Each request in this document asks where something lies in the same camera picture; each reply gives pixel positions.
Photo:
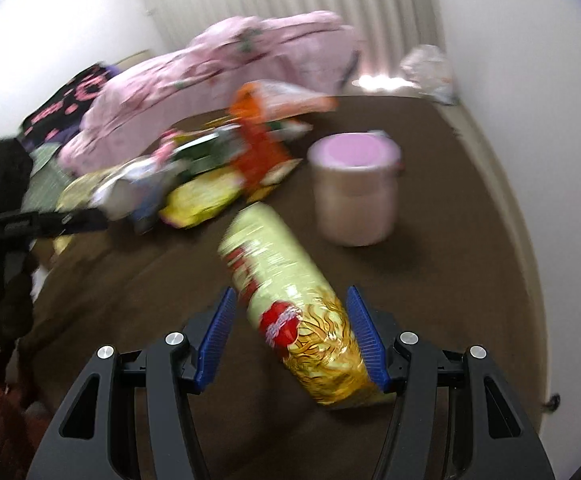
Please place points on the white purple snack packet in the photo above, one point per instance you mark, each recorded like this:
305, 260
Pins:
130, 185

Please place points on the green and white carton packet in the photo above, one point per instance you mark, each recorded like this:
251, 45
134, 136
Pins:
210, 152

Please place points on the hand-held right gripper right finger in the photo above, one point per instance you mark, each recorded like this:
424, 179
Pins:
368, 345

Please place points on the black cloth with pink print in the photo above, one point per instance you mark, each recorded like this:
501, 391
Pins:
65, 105

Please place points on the yellow snack packet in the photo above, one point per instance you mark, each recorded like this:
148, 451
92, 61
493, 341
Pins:
200, 195

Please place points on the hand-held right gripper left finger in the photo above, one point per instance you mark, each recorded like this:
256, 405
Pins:
214, 342

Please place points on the black bag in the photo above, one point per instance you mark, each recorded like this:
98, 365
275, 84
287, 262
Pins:
5, 180

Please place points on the pink caterpillar toy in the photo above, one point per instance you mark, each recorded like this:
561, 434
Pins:
165, 145

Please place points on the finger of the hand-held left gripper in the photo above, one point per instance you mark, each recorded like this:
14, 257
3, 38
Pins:
70, 221

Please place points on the green patterned cloth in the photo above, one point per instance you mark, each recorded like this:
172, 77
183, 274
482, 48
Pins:
45, 180

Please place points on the yellow noodle packet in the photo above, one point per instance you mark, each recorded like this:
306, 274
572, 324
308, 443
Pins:
290, 280

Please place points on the clear plastic bag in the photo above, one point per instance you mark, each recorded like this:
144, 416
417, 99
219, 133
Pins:
430, 72

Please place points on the pink floral quilt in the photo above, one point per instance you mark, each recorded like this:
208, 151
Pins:
170, 80

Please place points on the yellow crinkled bag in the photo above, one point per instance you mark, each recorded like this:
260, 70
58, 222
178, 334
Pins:
73, 192

